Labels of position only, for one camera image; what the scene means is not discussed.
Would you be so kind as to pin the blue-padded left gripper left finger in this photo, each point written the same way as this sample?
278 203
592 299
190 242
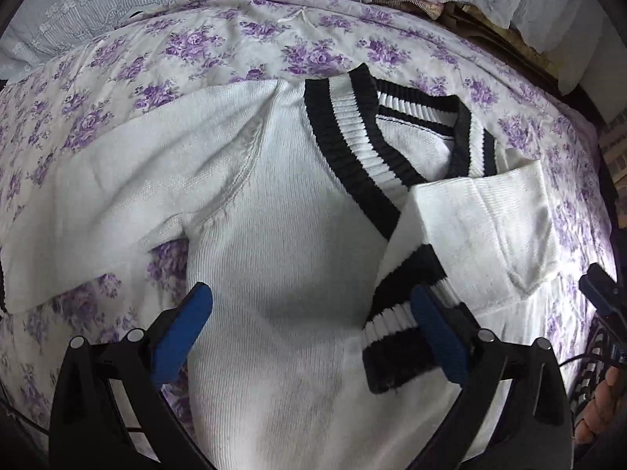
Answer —
87 430

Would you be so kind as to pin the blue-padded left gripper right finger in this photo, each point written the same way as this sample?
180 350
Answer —
534 427

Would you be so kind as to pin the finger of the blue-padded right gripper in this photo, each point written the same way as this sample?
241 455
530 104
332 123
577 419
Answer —
609 299

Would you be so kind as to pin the white sweater with black stripes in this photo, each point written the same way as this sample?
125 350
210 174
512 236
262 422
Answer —
312 209

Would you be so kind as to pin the person's right hand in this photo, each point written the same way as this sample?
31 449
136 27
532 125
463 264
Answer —
608 400

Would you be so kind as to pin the beige checkered curtain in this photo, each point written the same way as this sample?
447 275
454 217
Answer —
613 143

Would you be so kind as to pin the stacked brown bedding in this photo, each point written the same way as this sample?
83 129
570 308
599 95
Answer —
466 21

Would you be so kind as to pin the purple floral bedsheet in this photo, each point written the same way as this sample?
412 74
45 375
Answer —
62 108

